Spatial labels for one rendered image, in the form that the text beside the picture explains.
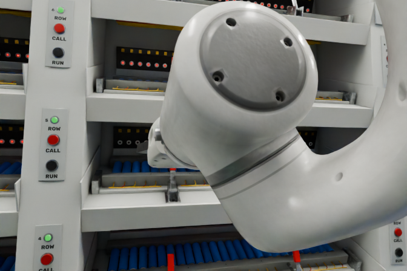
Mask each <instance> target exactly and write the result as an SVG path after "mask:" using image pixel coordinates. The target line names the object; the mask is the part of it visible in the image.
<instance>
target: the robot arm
mask: <svg viewBox="0 0 407 271"><path fill-rule="evenodd" d="M375 3H376V6H377V9H378V11H379V15H380V18H381V22H382V25H383V29H384V33H385V39H386V46H387V51H388V77H387V84H386V90H385V95H384V98H383V101H382V104H381V106H380V109H379V111H378V113H377V115H376V117H375V118H374V120H373V121H372V123H371V124H370V126H369V127H368V129H367V130H366V131H365V132H364V133H363V134H362V135H361V136H360V137H359V138H357V139H356V140H355V141H353V142H352V143H350V144H348V145H347V146H345V147H344V148H342V149H340V150H338V151H335V152H332V153H330V154H327V155H318V154H315V153H313V152H312V151H311V150H310V149H309V147H308V146H307V145H306V143H305V142H304V141H303V139H302V138H301V136H300V134H299V133H298V131H297V130H296V126H297V125H298V124H299V123H300V122H301V121H302V120H303V119H304V118H305V117H306V116H307V114H308V113H309V111H310V109H311V108H312V105H313V103H314V101H315V98H316V94H317V86H318V72H317V65H316V61H315V58H314V55H313V52H312V51H311V49H310V47H309V45H308V43H307V41H306V40H305V38H304V37H303V35H302V34H301V33H300V31H299V30H298V29H297V28H296V27H295V26H294V25H293V24H292V23H291V22H290V21H289V20H287V19H286V18H284V17H283V16H282V15H280V14H278V13H277V12H276V11H274V10H272V9H270V8H268V7H265V6H262V5H259V4H255V3H252V2H246V1H226V2H220V3H217V4H214V5H211V6H209V7H207V8H205V9H203V10H201V11H200V12H198V13H196V14H195V15H194V16H193V17H192V18H191V19H190V20H189V21H188V22H187V24H186V25H185V26H184V28H183V29H182V31H181V33H180V35H179V37H178V39H177V42H176V46H175V49H174V55H173V60H172V64H171V69H170V74H169V78H168V83H167V88H166V92H165V97H164V102H163V105H162V111H161V114H160V117H159V118H158V119H157V120H156V121H155V122H154V123H153V125H152V127H151V129H150V132H149V135H148V139H149V140H148V141H146V142H143V143H140V144H138V145H137V153H140V154H147V158H148V164H149V165H150V166H151V167H153V168H188V169H194V170H200V171H201V173H202V174H203V176H204V177H205V178H206V180H207V182H208V183H209V185H210V186H211V188H212V190H213V192H214V193H215V195H216V197H217V199H218V200H219V202H220V203H221V205H222V207H223V209H224V210H225V212H226V213H227V215H228V217H229V219H230V220H231V222H232V223H233V225H234V227H235V228H236V229H237V231H238V232H239V233H240V234H241V236H242V237H243V238H244V239H245V240H246V241H247V242H248V243H249V244H250V245H252V246H253V247H255V248H256V249H258V250H261V251H264V252H271V253H282V252H292V251H296V250H302V249H307V248H310V247H315V246H319V245H323V244H326V243H331V242H334V241H338V240H342V239H345V238H349V237H353V236H356V235H360V234H362V233H365V232H368V231H371V230H374V229H377V228H380V227H383V226H386V225H388V224H391V223H393V222H395V221H397V220H400V219H402V218H404V217H406V216H407V0H375Z"/></svg>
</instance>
